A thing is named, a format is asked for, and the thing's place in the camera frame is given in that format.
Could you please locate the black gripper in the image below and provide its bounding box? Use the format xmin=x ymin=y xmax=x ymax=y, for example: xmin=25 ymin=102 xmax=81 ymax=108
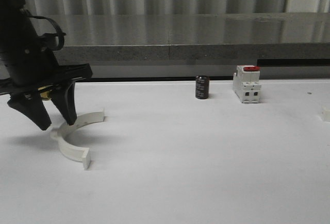
xmin=1 ymin=37 xmax=92 ymax=131

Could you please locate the white curved pipe clamp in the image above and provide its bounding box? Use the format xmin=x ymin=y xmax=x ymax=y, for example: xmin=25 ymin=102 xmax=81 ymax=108
xmin=50 ymin=110 xmax=105 ymax=170

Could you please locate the white pipe clamp piece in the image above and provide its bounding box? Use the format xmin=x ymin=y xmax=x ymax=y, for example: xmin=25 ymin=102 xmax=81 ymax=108
xmin=321 ymin=106 xmax=330 ymax=122

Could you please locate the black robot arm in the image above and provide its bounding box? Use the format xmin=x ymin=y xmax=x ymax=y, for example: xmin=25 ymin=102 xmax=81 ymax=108
xmin=1 ymin=0 xmax=92 ymax=131

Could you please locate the grey stone ledge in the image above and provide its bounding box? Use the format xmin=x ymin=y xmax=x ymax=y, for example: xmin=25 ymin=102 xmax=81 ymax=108
xmin=53 ymin=13 xmax=329 ymax=67

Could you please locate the black cylindrical capacitor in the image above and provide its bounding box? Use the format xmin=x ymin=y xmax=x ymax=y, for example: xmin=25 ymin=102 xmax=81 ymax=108
xmin=195 ymin=75 xmax=209 ymax=100

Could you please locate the brass valve red handle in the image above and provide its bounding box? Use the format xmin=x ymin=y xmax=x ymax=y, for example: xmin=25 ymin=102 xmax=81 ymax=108
xmin=38 ymin=85 xmax=54 ymax=101

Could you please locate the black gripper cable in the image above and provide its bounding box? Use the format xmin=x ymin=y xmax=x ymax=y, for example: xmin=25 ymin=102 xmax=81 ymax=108
xmin=25 ymin=13 xmax=67 ymax=52

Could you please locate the white circuit breaker red switch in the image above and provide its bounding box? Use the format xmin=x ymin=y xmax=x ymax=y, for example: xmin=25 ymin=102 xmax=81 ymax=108
xmin=233 ymin=65 xmax=261 ymax=104

